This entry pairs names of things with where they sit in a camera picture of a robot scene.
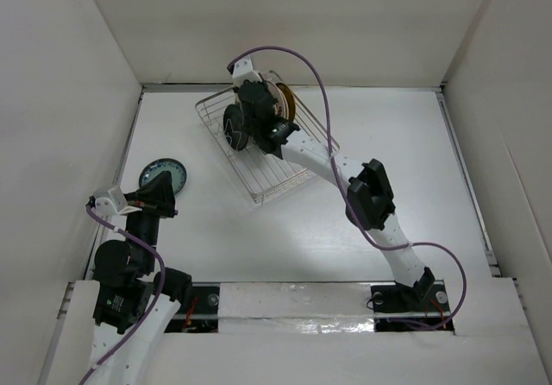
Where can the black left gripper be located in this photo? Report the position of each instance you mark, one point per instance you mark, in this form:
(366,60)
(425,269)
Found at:
(156,196)

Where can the glossy black plate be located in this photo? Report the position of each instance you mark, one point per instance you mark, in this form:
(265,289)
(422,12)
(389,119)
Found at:
(236,127)

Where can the white plate red pattern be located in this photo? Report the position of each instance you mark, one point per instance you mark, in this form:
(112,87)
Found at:
(280,105)

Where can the yellow patterned plate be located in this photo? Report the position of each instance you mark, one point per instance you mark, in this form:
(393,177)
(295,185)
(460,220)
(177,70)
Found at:
(289,112)

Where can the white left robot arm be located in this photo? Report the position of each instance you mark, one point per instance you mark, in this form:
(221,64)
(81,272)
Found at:
(138,293)

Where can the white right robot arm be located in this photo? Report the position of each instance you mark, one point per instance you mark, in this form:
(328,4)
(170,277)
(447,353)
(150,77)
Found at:
(366,190)

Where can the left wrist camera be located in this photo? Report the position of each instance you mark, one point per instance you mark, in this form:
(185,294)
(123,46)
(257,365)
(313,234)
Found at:
(108,201)

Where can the silver wire dish rack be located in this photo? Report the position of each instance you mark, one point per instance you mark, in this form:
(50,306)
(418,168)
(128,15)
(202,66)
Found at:
(263,176)

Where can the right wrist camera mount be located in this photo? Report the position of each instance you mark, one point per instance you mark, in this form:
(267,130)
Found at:
(243,71)

